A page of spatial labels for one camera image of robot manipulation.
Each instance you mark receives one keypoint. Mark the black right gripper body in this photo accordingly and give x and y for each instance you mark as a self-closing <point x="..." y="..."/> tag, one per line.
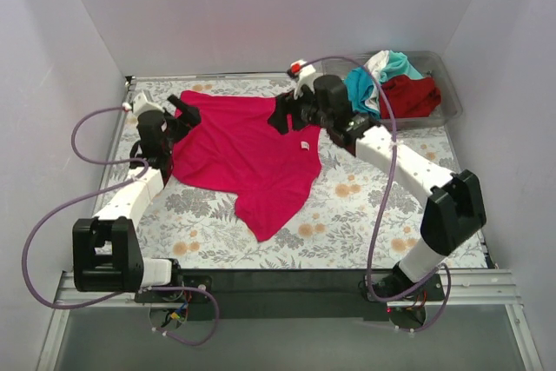
<point x="291" y="108"/>

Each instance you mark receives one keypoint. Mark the teal blue t shirt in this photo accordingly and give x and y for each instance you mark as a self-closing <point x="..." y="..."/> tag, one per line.
<point x="362" y="92"/>

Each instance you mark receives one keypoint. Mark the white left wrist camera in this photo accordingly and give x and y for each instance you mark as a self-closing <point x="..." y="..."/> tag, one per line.
<point x="140" y="104"/>

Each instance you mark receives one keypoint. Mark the floral patterned table mat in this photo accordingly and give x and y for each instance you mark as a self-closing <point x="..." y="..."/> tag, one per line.
<point x="332" y="230"/>

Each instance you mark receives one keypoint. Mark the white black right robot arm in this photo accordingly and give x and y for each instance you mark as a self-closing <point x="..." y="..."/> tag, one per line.
<point x="452" y="202"/>

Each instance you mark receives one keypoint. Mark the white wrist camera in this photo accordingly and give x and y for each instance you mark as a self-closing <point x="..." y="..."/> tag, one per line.
<point x="140" y="104"/>
<point x="304" y="74"/>

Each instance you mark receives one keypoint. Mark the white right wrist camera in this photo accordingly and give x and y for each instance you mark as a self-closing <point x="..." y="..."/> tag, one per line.
<point x="304" y="74"/>

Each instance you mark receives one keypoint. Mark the clear plastic bin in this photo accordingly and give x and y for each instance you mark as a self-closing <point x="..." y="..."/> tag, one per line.
<point x="429" y="65"/>

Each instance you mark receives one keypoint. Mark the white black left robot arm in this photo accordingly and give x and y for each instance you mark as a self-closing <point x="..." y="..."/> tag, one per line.
<point x="106" y="252"/>

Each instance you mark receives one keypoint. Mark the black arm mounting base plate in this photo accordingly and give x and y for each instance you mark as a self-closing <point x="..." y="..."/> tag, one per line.
<point x="286" y="293"/>

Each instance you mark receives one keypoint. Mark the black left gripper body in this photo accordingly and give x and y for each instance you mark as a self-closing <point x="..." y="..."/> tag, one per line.
<point x="175" y="123"/>

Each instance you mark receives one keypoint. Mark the pink t shirt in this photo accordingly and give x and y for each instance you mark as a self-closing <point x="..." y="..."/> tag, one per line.
<point x="235" y="150"/>

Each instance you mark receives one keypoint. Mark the white and aqua t shirt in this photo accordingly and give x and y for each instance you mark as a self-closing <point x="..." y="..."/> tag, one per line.
<point x="381" y="67"/>

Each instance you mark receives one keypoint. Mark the dark red t shirt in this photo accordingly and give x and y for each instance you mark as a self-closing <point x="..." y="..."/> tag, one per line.
<point x="412" y="98"/>

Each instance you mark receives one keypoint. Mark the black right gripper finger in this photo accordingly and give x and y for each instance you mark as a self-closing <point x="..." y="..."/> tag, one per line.
<point x="282" y="118"/>
<point x="299" y="111"/>

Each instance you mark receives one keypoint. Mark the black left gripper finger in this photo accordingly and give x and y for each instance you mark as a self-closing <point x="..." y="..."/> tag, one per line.
<point x="181" y="106"/>
<point x="188" y="118"/>

